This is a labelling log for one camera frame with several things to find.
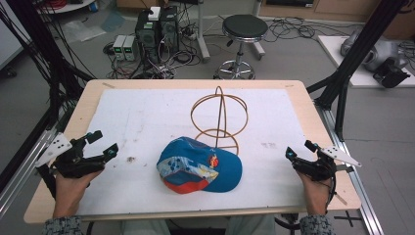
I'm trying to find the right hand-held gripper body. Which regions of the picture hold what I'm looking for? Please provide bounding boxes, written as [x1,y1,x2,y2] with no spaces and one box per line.
[292,145,363,182]

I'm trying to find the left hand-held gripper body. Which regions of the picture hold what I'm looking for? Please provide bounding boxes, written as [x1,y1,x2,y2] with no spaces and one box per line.
[34,131,109,179]

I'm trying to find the blue patterned baseball cap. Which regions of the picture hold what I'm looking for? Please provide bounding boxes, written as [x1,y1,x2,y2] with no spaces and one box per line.
[156,135,244,195]

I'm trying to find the brown wire hat stand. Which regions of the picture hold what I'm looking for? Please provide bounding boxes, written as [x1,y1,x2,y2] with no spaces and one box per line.
[190,85,250,157]

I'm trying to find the person's right hand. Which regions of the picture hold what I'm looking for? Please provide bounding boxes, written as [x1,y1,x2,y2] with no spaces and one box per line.
[295,169,333,216]

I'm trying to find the person's left hand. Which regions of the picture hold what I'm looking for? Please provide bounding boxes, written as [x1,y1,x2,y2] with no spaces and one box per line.
[52,168,106,219]

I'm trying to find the white table mat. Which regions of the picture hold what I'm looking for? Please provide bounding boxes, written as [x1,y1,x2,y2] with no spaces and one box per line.
[75,87,316,216]

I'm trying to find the grey bench power supply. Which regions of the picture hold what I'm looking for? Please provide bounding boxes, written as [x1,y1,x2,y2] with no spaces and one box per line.
[112,34,127,62]
[122,35,140,63]

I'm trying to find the white floor board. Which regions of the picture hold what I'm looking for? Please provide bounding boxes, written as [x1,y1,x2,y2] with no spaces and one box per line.
[317,34,415,89]

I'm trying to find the clear plastic sheet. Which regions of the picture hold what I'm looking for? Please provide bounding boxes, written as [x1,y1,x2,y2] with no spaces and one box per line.
[61,19,108,44]

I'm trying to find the black computer tower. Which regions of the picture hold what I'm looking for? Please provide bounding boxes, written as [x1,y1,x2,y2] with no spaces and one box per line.
[134,9,161,65]
[159,5,180,56]

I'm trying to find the grey and black device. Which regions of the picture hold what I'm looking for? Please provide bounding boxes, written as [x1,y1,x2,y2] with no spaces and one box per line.
[340,28,412,89]

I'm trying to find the teal sheet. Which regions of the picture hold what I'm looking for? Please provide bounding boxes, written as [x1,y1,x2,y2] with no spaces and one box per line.
[100,11,126,33]

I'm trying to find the black round stool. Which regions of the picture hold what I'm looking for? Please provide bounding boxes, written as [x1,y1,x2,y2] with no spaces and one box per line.
[212,14,269,80]

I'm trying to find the small white box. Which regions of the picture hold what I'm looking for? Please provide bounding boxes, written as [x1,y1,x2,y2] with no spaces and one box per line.
[148,6,161,23]

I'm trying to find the white desk leg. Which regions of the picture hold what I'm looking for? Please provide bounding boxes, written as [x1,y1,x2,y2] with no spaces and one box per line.
[195,0,211,64]

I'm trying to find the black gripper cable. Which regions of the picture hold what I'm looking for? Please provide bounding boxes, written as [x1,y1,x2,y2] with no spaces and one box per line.
[325,168,339,212]

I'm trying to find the aluminium rail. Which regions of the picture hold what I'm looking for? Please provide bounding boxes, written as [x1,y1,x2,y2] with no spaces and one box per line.
[314,103,386,235]
[0,128,63,219]

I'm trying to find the black metal frame post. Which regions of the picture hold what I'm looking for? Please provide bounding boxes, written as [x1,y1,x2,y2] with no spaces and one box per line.
[0,0,96,194]
[305,0,409,142]

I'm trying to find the tangle of black floor cables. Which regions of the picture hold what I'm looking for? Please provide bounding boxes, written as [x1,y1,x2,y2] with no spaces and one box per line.
[263,15,357,44]

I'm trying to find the red cable coil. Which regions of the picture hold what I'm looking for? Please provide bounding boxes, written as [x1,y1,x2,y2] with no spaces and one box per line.
[41,0,69,11]

